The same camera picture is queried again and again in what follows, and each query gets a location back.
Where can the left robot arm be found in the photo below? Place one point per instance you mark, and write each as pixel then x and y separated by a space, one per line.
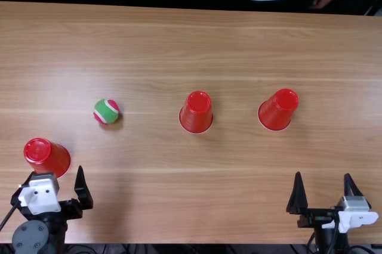
pixel 30 236

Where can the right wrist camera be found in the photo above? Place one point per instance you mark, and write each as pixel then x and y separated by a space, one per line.
pixel 358 218

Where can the red cup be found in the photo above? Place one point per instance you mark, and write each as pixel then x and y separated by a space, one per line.
pixel 47 157
pixel 196 114
pixel 277 111

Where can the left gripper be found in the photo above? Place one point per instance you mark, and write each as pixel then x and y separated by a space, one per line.
pixel 70 210

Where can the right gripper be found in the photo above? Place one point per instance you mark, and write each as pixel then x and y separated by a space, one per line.
pixel 316 216

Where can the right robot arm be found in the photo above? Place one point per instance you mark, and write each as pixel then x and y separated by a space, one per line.
pixel 328 240

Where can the green and pink ball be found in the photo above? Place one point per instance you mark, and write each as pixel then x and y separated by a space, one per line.
pixel 107 112

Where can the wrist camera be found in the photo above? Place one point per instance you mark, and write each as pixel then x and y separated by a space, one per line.
pixel 358 218
pixel 40 198

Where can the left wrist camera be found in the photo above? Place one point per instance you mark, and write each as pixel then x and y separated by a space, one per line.
pixel 40 198

